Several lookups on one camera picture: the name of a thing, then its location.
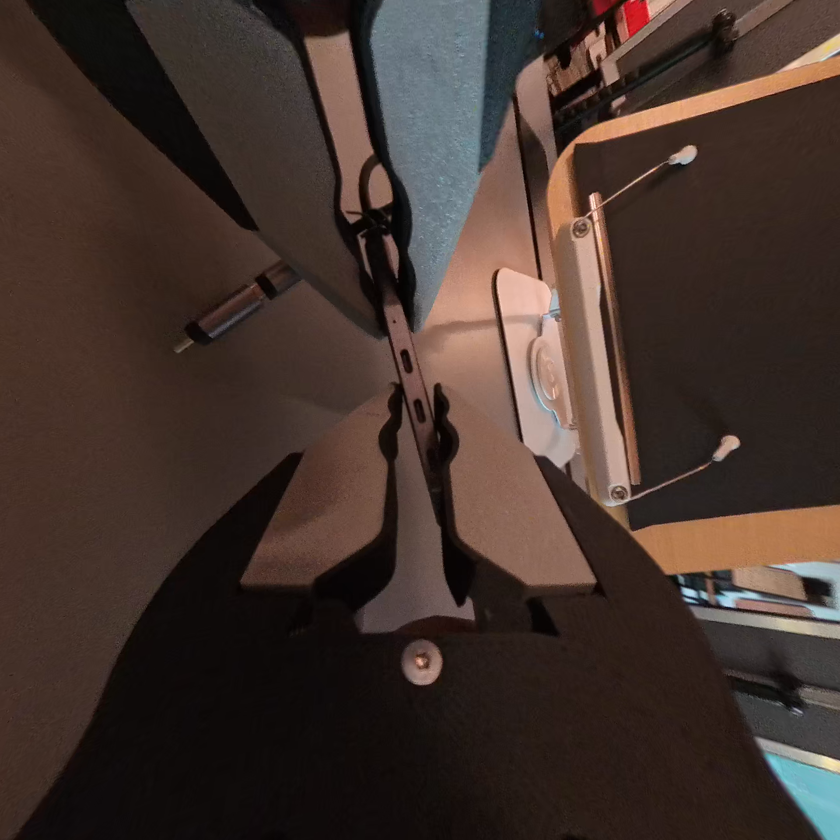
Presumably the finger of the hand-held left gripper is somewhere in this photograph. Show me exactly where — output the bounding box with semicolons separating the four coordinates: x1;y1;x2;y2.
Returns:
128;0;389;339
367;0;519;332

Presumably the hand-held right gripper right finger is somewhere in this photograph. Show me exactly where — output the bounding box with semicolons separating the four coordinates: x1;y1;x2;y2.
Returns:
430;386;598;608

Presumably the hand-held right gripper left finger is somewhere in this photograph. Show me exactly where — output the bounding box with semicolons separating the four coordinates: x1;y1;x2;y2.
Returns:
241;384;403;614

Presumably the black hub cable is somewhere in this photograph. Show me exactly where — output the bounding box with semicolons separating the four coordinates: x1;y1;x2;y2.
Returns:
356;153;398;227

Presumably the grey usb hub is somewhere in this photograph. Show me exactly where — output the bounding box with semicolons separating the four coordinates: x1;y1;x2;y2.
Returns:
360;223;448;526

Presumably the grey metal hub plug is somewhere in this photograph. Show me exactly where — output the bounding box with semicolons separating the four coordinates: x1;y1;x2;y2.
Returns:
172;261;304;355

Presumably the black bar with knob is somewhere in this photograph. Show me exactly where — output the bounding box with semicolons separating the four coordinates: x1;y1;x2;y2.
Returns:
623;8;741;96

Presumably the grey framed panel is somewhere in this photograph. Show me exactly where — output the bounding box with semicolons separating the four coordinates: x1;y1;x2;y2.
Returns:
600;0;840;112

